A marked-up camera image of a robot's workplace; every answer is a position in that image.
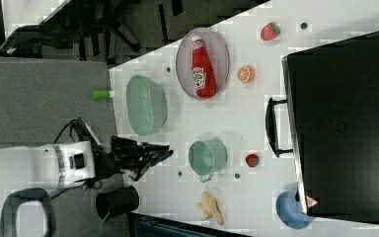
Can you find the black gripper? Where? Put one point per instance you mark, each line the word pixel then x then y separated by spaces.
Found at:
pixel 127 155

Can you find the black toaster oven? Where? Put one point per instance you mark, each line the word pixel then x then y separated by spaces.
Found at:
pixel 332 94

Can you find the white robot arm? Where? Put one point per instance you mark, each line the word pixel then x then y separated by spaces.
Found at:
pixel 32 174

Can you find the green colander basket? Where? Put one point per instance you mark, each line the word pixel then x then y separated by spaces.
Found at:
pixel 146 105

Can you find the green metal cup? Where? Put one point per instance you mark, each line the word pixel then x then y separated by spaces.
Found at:
pixel 207 157

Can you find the yellow banana peel toy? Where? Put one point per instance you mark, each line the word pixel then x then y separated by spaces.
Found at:
pixel 209 208

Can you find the green marker pen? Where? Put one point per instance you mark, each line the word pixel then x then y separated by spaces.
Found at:
pixel 102 94

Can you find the red plush ketchup bottle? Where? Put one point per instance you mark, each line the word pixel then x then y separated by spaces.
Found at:
pixel 203 76

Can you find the small red strawberry toy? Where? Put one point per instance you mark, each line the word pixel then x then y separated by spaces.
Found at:
pixel 252 160

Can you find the grey round plate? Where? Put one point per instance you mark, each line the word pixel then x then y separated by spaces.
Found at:
pixel 218 55

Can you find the orange slice toy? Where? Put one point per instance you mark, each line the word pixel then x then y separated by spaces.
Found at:
pixel 246 74

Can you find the black office chair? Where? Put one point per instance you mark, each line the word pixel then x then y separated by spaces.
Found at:
pixel 77 21

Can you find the blue bowl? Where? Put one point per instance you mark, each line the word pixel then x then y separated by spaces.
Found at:
pixel 288 209

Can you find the large red strawberry toy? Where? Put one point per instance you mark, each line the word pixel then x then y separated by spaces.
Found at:
pixel 270 31

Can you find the black cylinder table mount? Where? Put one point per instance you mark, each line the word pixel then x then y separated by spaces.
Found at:
pixel 117 202

